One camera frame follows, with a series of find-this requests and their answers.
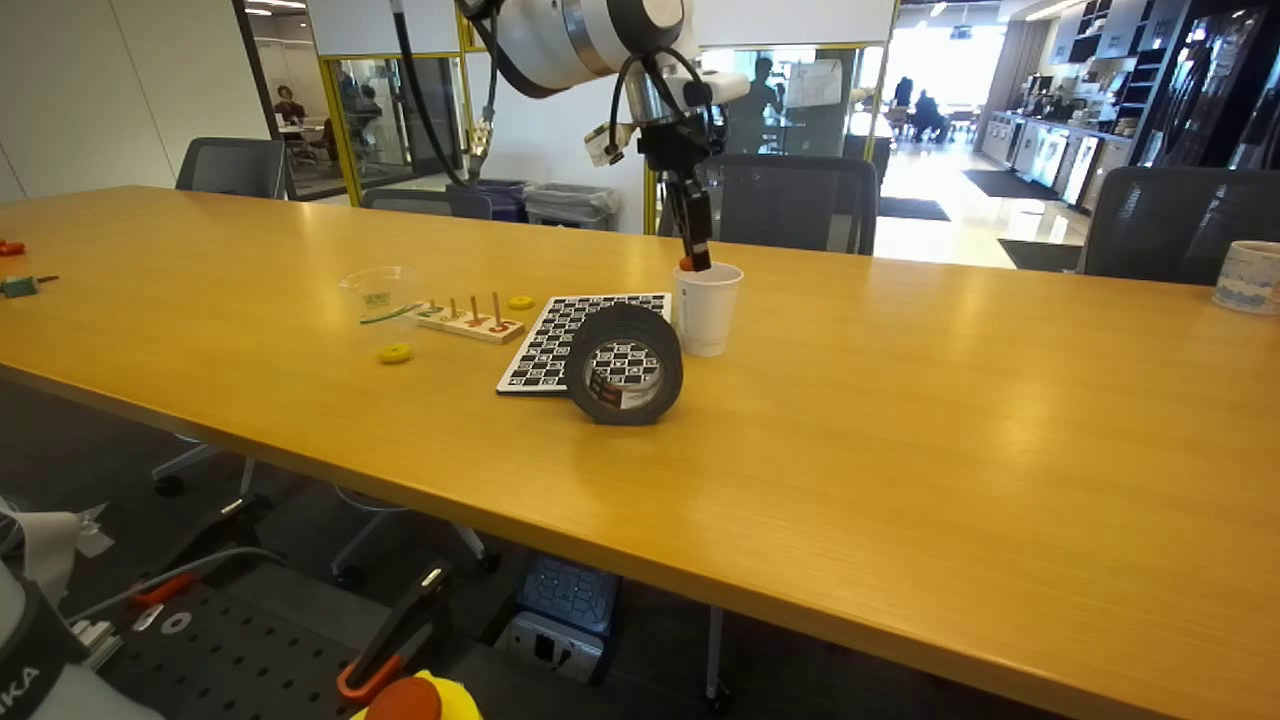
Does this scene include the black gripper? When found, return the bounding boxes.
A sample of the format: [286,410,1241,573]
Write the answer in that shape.
[636,100,732,264]

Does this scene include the white paper cup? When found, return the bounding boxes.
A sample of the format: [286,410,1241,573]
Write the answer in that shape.
[674,262,748,362]

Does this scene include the clear plastic cup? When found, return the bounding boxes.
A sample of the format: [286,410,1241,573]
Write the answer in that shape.
[339,262,422,334]

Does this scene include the black tape roll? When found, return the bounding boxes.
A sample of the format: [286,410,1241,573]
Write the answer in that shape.
[566,302,690,430]

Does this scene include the standing person dark clothes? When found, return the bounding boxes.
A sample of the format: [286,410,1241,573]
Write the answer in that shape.
[737,51,785,120]

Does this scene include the black white checkerboard marker board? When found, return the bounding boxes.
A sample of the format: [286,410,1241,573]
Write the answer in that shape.
[493,290,675,399]

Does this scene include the dark grey office chair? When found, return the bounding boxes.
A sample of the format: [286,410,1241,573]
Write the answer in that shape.
[443,175,534,223]
[1076,164,1280,290]
[171,132,297,204]

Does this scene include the wooden number peg board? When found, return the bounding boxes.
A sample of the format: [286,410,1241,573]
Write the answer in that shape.
[402,290,534,348]

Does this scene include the distant seated people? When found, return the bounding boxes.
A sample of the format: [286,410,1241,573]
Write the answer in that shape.
[887,68,959,150]

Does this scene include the seated person red shirt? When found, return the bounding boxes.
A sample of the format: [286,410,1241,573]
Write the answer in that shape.
[274,86,315,132]

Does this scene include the grey table leg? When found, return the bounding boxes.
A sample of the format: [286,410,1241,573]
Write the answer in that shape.
[702,605,732,714]

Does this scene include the black office chair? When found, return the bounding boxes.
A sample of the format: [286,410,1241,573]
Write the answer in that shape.
[148,444,266,503]
[330,503,493,591]

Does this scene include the blue white floor box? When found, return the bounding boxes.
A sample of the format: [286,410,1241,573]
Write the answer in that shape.
[488,556,625,689]

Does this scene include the yellow red emergency stop button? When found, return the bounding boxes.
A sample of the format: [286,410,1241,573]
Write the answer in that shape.
[353,668,488,720]

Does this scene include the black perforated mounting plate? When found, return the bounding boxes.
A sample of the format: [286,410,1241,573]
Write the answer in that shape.
[66,554,454,720]

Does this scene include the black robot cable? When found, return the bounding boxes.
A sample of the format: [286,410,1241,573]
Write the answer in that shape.
[387,0,674,191]

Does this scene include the orange black handled tool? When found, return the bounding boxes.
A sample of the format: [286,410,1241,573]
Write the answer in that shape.
[334,564,458,714]

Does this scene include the red handled screwdriver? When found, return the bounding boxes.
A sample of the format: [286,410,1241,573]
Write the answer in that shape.
[125,573,205,615]

